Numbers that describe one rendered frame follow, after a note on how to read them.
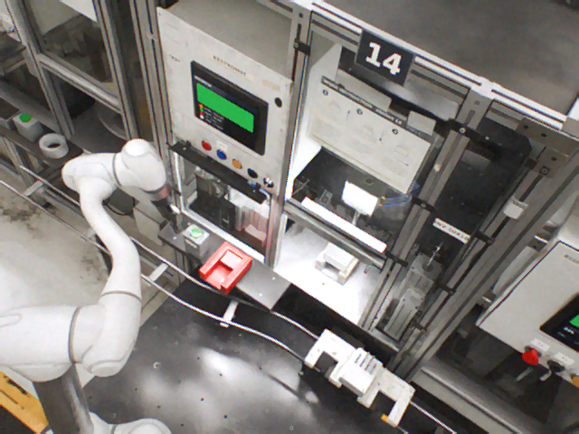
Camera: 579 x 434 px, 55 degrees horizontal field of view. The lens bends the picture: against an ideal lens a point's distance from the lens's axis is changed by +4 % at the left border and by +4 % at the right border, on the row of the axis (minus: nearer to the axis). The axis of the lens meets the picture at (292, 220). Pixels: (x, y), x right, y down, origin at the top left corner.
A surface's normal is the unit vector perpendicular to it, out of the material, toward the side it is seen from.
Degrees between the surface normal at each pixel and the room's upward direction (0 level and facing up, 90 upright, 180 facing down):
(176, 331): 0
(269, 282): 0
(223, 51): 90
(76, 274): 0
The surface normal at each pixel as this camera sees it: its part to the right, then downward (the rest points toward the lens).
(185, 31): -0.55, 0.66
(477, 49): 0.10, -0.57
